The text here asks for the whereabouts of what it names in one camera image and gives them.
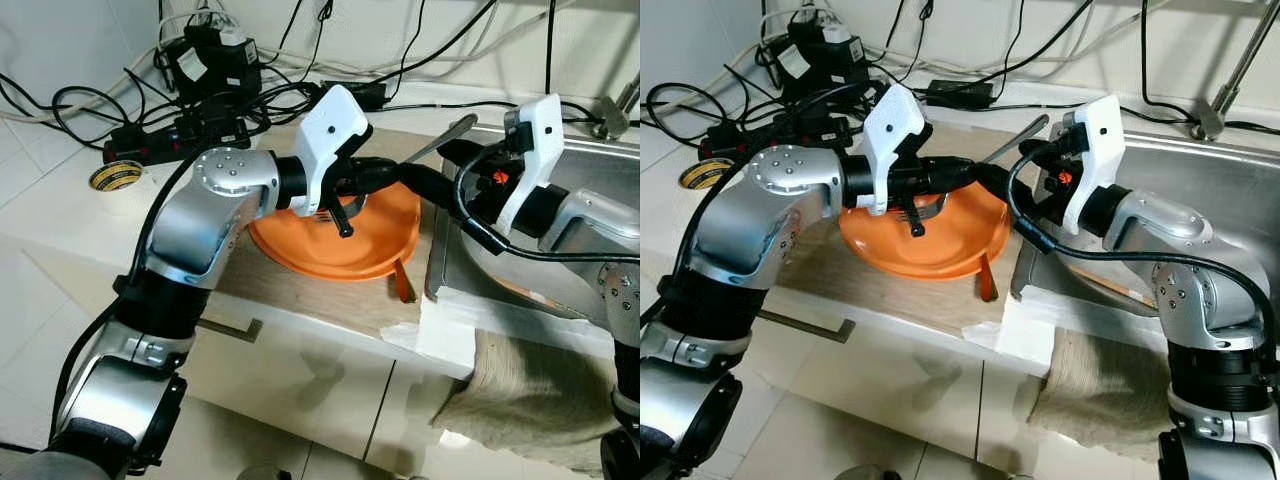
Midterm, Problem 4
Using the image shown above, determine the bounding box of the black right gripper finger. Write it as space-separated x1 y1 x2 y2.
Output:
965 170 1015 211
1005 138 1056 171
400 168 453 211
440 140 489 173

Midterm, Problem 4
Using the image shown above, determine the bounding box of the beige hanging towel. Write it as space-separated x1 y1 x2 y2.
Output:
430 330 621 471
1030 328 1201 466

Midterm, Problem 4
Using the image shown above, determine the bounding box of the wide white cabinet door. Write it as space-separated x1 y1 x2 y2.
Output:
745 318 988 476
175 320 398 476

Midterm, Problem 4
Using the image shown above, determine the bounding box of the metal faucet pipe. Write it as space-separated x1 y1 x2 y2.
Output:
592 72 641 139
1190 0 1280 141

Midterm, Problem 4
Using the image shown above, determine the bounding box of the white paper towel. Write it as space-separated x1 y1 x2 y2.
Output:
965 290 1061 376
380 290 479 379

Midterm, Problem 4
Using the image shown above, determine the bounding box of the white tape roll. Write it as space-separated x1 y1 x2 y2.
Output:
678 158 736 211
88 160 146 216

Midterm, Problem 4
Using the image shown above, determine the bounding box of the black hanging wall cable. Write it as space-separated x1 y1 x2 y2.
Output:
544 0 601 113
1139 0 1196 113

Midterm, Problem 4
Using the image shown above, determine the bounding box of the black charger with white label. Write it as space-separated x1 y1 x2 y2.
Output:
765 22 866 101
165 25 263 101

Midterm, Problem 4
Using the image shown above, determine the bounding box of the wooden chopstick with white band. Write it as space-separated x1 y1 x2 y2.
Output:
495 275 576 313
1095 270 1151 298

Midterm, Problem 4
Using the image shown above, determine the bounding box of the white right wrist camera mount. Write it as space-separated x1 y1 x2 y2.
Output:
497 93 567 236
1058 93 1128 236

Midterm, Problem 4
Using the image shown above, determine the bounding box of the stainless steel sink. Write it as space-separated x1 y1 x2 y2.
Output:
425 125 641 346
1015 125 1280 341

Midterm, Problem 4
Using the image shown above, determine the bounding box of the narrow white cabinet door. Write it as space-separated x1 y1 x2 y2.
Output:
368 360 471 479
965 360 1059 471

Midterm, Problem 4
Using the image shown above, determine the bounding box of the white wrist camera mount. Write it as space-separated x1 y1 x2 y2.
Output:
1058 93 1128 236
497 93 567 236
292 84 373 216
862 83 936 216

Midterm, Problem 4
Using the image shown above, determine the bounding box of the beige counter mat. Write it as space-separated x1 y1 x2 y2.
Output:
790 118 1061 336
215 120 471 336

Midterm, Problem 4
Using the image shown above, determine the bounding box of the black power strip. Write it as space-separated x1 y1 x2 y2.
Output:
103 118 251 166
700 115 871 161

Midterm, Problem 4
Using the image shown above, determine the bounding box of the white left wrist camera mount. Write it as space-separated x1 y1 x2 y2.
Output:
292 84 373 216
862 83 936 216

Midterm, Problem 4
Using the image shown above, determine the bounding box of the silver metal fork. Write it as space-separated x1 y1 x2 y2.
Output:
312 113 479 219
900 113 1049 219

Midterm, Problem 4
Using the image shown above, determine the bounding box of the orange plastic plate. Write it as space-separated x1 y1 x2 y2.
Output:
838 182 1013 281
248 180 423 283

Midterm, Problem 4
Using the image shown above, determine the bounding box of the small black power adapter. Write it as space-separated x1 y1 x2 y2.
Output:
320 80 391 111
925 80 996 111

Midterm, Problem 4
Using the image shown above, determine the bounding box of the metal cabinet handle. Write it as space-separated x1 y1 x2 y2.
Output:
758 312 856 344
198 318 263 344

